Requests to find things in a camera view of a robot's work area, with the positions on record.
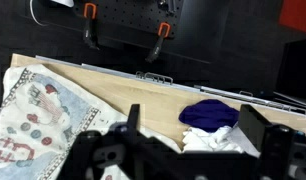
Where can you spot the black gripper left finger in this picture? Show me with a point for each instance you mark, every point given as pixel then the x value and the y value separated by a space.
pixel 133 116

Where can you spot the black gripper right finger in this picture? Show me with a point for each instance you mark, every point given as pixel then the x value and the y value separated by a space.
pixel 253 125

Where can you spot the printed snowman towel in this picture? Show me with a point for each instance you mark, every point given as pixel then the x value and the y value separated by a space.
pixel 39 110

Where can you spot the grey cloth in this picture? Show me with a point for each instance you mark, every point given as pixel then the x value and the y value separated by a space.
pixel 241 140

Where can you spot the pile of blue white clothes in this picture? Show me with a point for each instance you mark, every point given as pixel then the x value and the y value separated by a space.
pixel 209 115

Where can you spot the white cloth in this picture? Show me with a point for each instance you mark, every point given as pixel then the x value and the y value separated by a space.
pixel 206 140

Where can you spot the orange and black clamp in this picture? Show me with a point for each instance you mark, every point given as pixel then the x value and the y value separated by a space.
pixel 158 43
pixel 89 26

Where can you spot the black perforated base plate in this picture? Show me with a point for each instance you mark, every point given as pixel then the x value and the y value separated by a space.
pixel 133 13

